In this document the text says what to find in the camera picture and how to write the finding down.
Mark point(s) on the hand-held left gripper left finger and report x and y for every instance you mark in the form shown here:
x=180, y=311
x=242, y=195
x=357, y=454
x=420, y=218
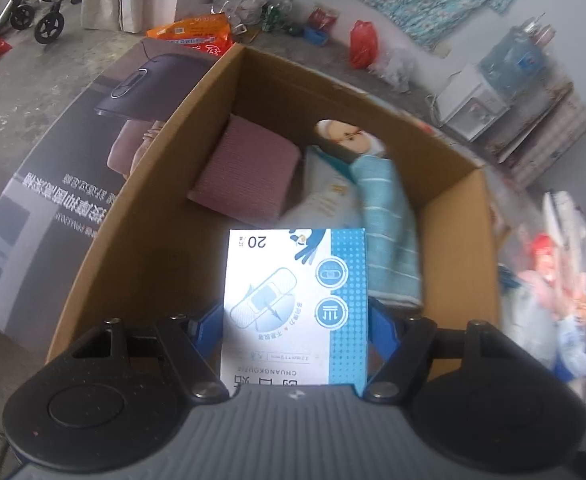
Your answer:
x=209, y=330

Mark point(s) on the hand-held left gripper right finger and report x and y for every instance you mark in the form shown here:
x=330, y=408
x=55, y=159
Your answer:
x=380, y=330

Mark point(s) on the blue white bandage box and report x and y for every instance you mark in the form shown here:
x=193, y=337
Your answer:
x=283, y=300

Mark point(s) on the brown cardboard box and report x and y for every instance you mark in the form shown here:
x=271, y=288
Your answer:
x=138, y=260

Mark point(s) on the blue striped towel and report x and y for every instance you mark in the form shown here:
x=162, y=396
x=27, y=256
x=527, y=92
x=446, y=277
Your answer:
x=388, y=230

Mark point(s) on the white gold tissue packet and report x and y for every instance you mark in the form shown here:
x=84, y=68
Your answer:
x=323, y=202

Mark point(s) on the pink knitted pouch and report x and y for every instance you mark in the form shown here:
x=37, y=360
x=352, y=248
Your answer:
x=245, y=170

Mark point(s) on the white red printed packet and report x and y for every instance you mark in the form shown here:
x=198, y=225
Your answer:
x=345, y=135

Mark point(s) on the pale green plastic bag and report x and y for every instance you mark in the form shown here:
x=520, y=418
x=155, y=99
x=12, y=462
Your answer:
x=548, y=285

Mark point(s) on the dark printed product box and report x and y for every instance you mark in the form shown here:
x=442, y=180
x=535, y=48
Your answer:
x=73, y=160

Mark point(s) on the white water dispenser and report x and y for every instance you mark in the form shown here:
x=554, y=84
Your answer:
x=473, y=105

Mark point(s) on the clear plastic bag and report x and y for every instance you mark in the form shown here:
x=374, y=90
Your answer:
x=398, y=67

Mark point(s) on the checked wallpaper roll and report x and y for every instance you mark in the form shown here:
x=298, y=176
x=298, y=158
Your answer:
x=568, y=145

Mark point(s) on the floral wallpaper roll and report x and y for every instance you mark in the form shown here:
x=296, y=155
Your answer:
x=538, y=115

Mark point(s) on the red plastic bag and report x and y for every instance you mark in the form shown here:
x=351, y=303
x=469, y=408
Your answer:
x=363, y=45

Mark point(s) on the orange snack packet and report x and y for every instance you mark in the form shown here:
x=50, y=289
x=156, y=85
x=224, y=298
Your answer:
x=198, y=30

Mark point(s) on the small blue box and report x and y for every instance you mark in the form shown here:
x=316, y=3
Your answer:
x=317, y=35

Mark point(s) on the small red packet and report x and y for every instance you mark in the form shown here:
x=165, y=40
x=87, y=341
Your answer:
x=322, y=17

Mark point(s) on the green plastic bottle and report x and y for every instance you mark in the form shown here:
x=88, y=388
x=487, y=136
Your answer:
x=275, y=16

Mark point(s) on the clear small bottle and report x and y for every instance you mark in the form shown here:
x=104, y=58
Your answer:
x=528, y=27

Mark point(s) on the pink cosmetic bottle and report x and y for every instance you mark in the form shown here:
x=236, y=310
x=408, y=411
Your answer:
x=543, y=32

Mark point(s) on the wall outlet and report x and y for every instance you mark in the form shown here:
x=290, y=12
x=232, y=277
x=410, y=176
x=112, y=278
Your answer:
x=441, y=47

